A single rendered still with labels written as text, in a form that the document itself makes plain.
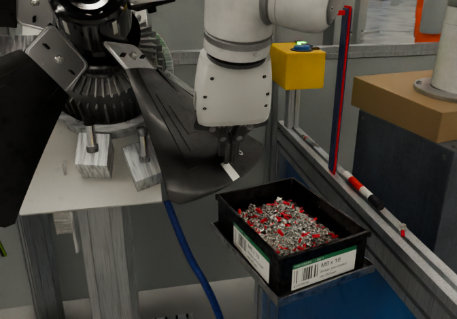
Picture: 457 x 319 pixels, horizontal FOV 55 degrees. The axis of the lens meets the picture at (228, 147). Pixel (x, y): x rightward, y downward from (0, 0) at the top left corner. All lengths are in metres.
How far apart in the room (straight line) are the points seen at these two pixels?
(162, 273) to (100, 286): 0.79
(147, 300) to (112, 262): 0.90
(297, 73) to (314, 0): 0.63
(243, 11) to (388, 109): 0.64
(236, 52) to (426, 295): 0.43
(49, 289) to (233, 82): 1.30
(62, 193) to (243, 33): 0.52
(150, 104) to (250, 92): 0.16
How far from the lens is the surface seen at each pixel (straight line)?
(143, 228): 1.74
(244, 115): 0.59
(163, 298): 1.94
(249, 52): 0.52
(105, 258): 1.05
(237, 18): 0.50
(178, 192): 0.59
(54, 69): 0.75
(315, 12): 0.47
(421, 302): 0.72
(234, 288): 1.97
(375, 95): 1.10
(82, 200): 0.89
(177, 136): 0.64
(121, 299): 1.13
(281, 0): 0.47
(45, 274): 1.69
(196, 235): 1.78
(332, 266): 0.71
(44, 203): 0.90
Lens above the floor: 1.25
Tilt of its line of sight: 22 degrees down
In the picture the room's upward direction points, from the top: straight up
